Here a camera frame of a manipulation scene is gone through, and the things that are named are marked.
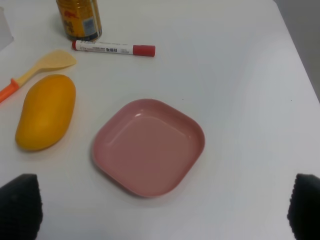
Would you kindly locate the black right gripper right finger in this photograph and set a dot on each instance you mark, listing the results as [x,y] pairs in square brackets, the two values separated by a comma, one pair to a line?
[304,209]

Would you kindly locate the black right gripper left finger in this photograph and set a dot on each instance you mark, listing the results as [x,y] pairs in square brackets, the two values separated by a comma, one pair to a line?
[21,212]

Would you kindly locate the yellow mango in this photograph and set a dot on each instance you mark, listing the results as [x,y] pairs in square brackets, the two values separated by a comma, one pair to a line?
[46,113]

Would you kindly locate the pink square plastic plate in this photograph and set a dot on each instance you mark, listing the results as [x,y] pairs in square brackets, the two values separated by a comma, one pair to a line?
[148,147]

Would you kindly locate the gold energy drink can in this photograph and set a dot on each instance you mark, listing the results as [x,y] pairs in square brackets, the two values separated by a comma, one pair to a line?
[81,19]

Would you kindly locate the red and white marker pen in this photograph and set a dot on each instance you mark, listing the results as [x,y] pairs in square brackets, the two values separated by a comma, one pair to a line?
[114,48]

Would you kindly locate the yellow spatula with orange handle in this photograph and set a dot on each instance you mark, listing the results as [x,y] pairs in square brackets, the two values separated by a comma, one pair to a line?
[55,60]

